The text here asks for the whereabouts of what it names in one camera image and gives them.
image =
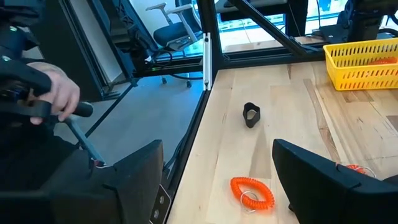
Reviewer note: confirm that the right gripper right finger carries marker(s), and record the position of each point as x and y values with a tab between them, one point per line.
304	180

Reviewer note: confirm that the yellow plastic basket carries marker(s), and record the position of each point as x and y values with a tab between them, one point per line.
357	77

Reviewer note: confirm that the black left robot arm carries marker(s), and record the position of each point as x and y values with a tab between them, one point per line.
367	15

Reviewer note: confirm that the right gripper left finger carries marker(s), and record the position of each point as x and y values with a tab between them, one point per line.
133	186

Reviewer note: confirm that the white black office chair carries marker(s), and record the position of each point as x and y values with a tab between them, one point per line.
169	34

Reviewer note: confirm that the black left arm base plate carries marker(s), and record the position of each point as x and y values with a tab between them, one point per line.
334	34

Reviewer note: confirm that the grey corner bracket plate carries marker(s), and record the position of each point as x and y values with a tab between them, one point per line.
160	205

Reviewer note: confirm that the person's hand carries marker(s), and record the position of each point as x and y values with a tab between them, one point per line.
59	90

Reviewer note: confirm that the silver frame bracket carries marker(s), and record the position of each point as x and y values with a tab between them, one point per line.
207	62

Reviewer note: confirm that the black elastic band loop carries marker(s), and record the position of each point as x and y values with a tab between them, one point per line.
250	125

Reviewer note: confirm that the grey metal rod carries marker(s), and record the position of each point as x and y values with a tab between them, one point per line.
82	140

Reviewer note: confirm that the black aluminium table frame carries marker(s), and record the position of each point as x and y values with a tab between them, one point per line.
214	46

